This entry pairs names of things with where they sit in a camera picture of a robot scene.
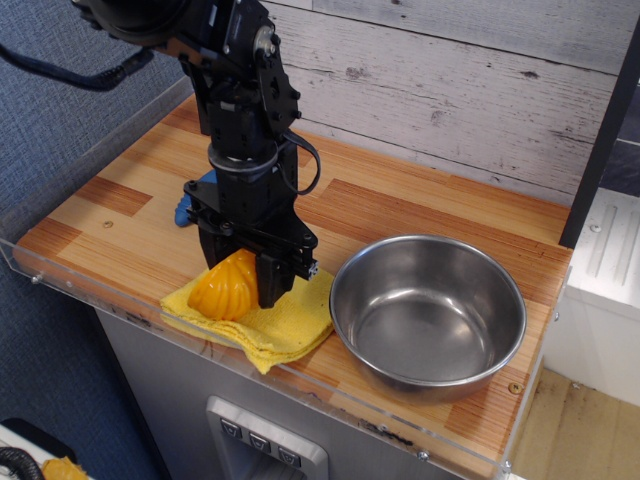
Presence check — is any clear acrylic edge guard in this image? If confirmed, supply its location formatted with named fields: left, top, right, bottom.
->
left=8, top=83, right=571, bottom=479

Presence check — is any black cable bottom left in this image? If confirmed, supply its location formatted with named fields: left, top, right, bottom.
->
left=0, top=444, right=44, bottom=480

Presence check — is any blue handled metal fork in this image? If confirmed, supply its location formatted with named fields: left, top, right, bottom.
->
left=174, top=170, right=217, bottom=227

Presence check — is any orange plastic toy orange half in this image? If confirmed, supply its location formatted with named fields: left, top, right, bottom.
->
left=187, top=249, right=259, bottom=321

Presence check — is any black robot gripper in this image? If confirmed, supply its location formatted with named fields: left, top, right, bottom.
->
left=184, top=144, right=318, bottom=309

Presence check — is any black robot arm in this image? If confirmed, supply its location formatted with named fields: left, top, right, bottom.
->
left=1, top=1, right=318, bottom=308

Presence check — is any grey toy dispenser panel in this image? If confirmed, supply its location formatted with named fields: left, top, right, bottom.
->
left=206, top=395, right=329, bottom=479

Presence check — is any yellow folded cloth napkin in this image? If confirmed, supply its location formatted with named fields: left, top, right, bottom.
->
left=160, top=271, right=334, bottom=374

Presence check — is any dark right shelf post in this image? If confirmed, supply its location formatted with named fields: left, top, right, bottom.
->
left=559, top=20, right=639, bottom=249

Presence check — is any white toy sink cabinet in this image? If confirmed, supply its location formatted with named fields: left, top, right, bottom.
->
left=543, top=188, right=639, bottom=405

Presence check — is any orange object bottom left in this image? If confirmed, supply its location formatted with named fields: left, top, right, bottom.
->
left=41, top=457, right=90, bottom=480

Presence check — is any stainless steel bowl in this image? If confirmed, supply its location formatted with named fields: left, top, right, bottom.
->
left=329, top=234, right=527, bottom=404

